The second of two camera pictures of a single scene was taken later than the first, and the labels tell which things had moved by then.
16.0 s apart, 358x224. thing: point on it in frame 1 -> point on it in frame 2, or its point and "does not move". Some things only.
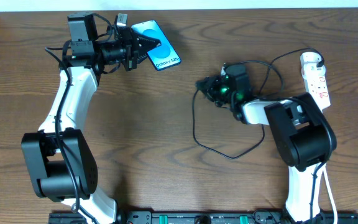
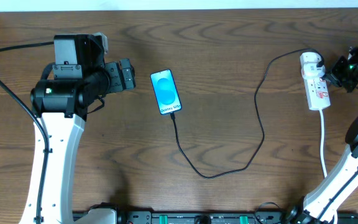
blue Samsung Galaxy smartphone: x=164 y=56 -> x=168 y=98
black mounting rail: x=210 y=217 does not move
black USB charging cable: x=260 y=96 -> x=321 y=63
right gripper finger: x=203 y=84 -> x=339 y=70
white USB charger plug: x=309 y=70 does not move
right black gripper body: x=212 y=88 -> x=340 y=72
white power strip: x=317 y=88 does not move
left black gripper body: x=130 y=50 -> x=114 y=77
